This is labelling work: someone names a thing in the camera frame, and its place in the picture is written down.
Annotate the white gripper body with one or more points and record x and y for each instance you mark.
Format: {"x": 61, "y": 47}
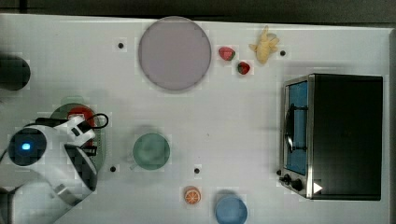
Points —
{"x": 75, "y": 132}

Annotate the red plush ketchup bottle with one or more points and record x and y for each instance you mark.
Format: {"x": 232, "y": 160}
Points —
{"x": 81, "y": 111}

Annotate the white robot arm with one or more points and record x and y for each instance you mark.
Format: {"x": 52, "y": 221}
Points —
{"x": 52, "y": 149}

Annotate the green mug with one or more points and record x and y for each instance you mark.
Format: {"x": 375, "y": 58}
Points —
{"x": 151, "y": 151}

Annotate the black pot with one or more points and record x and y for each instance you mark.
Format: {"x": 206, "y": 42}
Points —
{"x": 15, "y": 72}

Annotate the grey round plate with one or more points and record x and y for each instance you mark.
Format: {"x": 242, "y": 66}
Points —
{"x": 174, "y": 53}

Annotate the orange slice toy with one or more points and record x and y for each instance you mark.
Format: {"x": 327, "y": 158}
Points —
{"x": 192, "y": 195}

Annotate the pink strawberry toy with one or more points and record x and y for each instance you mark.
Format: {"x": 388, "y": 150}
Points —
{"x": 226, "y": 53}

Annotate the blue cup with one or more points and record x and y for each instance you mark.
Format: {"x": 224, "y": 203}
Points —
{"x": 231, "y": 209}

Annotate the red strawberry toy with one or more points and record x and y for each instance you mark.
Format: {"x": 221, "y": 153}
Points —
{"x": 243, "y": 68}

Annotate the peeled banana toy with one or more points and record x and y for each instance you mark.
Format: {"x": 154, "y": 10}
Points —
{"x": 265, "y": 46}

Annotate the silver toaster oven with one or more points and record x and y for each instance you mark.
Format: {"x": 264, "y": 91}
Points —
{"x": 332, "y": 133}

